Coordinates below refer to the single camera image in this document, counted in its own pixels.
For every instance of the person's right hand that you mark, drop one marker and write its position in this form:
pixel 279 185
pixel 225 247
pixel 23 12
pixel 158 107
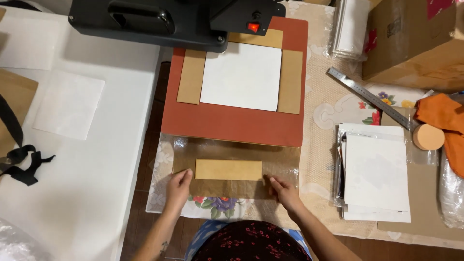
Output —
pixel 288 197

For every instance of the person's left hand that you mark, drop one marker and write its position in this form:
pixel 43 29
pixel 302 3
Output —
pixel 177 192

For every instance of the brown translucent baking sheet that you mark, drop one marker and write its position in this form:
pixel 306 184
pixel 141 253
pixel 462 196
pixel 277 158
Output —
pixel 232 150

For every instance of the short brown board strip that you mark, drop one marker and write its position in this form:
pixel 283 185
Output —
pixel 261 39
pixel 228 169

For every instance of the person's dark floral dress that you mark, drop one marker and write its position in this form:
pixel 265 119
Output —
pixel 250 243

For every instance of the red silicone press pad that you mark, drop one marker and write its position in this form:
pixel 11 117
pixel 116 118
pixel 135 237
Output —
pixel 232 127

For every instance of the stack of white sheets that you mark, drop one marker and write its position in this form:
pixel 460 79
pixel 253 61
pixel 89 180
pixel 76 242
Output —
pixel 377 174

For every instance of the floral lace tablecloth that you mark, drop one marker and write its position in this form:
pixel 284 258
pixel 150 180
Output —
pixel 319 90

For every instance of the long brown board strip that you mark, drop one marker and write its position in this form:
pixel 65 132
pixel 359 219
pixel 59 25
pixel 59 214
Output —
pixel 290 81
pixel 191 76

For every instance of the steel ruler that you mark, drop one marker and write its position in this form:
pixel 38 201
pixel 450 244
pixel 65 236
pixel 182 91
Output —
pixel 369 96

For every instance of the white square sheet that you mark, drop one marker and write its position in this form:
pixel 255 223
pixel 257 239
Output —
pixel 241 76

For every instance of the flat brown cardboard sheet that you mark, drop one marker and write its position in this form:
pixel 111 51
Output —
pixel 424 203

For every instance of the white textured paper sheet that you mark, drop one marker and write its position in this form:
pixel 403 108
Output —
pixel 69 105

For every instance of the clear plastic sleeve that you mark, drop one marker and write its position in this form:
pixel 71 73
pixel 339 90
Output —
pixel 422 157

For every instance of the orange round sponge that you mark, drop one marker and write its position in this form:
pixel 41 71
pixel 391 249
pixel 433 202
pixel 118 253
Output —
pixel 428 137

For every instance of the black ribbon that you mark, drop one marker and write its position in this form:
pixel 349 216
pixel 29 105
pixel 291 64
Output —
pixel 25 163

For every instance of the black heat press machine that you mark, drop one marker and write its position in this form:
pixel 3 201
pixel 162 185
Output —
pixel 145 32

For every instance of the clear plastic bag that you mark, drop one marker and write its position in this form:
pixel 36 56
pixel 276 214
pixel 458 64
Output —
pixel 451 195

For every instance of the bubble wrap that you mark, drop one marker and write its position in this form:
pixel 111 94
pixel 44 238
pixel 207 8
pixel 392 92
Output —
pixel 18 243

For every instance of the orange cloth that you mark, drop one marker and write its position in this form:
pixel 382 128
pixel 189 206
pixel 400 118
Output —
pixel 440 112

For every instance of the plastic-wrapped white stack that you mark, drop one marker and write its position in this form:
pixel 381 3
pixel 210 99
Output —
pixel 350 29

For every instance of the brown paper bag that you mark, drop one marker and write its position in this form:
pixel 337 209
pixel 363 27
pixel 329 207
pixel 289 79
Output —
pixel 18 98

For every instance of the large cardboard box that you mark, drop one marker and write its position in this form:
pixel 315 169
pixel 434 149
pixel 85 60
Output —
pixel 413 43

